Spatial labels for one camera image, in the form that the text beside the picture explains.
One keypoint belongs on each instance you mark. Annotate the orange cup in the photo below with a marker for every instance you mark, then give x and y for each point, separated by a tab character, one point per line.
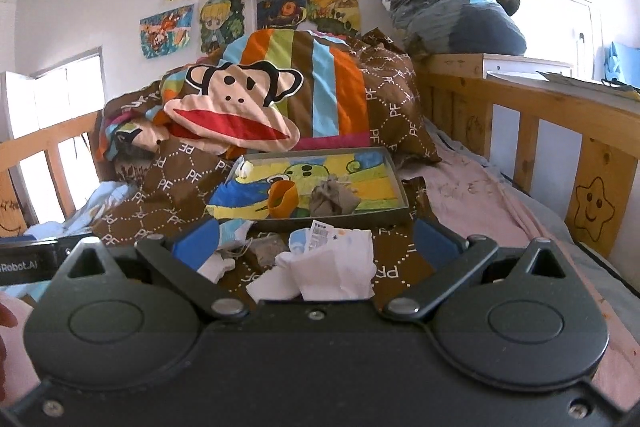
281	202

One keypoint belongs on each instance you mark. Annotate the grey cartoon print tray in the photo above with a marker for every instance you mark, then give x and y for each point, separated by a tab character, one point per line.
370	187

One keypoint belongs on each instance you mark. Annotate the yellow landscape wall poster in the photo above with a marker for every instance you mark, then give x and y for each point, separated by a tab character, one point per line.
335	9

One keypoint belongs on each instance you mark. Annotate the striped monkey print blanket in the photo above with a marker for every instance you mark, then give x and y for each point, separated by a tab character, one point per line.
310	77

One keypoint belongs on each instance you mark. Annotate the brown patterned quilt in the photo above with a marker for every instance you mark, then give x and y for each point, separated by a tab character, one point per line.
185	187

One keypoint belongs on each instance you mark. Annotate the pink bed sheet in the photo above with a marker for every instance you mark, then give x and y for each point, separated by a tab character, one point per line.
475	197

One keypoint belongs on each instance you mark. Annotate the blue bag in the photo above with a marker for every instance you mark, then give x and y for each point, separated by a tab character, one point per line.
625	59

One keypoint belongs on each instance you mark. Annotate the orange and blue wall poster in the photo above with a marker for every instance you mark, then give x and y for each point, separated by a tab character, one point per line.
167	32

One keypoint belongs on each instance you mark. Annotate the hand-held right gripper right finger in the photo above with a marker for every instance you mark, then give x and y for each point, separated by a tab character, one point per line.
435	241

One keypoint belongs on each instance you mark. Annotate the small white object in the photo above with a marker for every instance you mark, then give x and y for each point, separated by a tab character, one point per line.
244	169

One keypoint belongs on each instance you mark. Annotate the wooden bed frame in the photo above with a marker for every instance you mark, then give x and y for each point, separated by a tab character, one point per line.
530	132

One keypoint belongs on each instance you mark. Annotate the white socks with label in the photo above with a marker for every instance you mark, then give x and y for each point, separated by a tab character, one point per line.
330	272

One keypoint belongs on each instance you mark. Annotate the dark swirl wall poster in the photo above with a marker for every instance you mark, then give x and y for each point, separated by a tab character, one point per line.
281	9

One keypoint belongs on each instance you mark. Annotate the grey-brown cloth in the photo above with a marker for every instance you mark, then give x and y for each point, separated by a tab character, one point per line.
265	252
332	199

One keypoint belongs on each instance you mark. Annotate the stack of papers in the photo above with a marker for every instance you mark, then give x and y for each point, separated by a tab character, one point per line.
590	82

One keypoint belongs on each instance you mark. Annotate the clear bag of clothes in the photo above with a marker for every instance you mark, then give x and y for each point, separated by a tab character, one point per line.
450	17

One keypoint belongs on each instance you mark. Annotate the blond figure wall poster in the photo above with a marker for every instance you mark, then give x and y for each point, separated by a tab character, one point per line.
222	24

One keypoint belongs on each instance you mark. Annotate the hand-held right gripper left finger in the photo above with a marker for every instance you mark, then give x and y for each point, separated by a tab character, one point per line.
197	243

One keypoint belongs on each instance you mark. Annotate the window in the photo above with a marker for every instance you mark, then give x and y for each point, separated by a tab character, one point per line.
65	92

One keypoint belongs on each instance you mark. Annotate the light blue cloth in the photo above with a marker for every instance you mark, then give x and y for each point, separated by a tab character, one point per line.
95	207

